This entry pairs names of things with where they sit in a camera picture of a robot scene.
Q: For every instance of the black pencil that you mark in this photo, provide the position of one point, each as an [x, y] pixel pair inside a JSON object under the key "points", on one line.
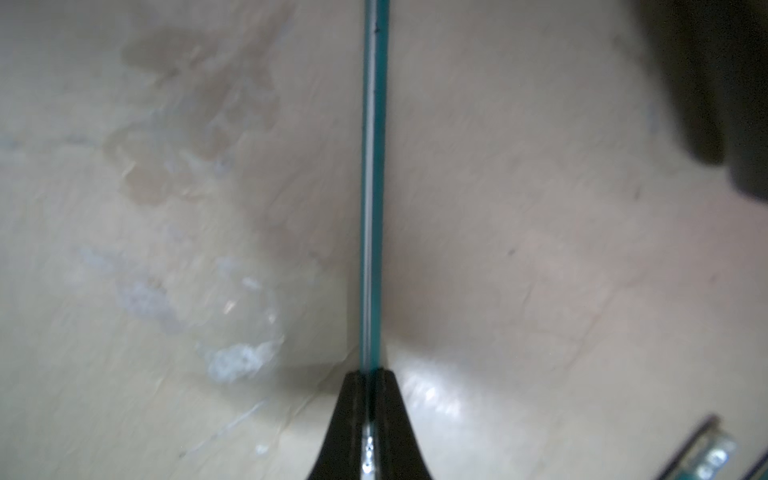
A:
{"points": [[703, 455], [759, 470]]}

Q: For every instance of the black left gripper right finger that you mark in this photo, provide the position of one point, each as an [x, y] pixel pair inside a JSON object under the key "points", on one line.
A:
{"points": [[398, 456]]}

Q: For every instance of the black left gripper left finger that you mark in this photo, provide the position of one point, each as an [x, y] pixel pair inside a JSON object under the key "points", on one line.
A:
{"points": [[340, 456]]}

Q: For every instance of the green pencil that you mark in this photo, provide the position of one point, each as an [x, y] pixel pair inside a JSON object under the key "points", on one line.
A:
{"points": [[376, 41]]}

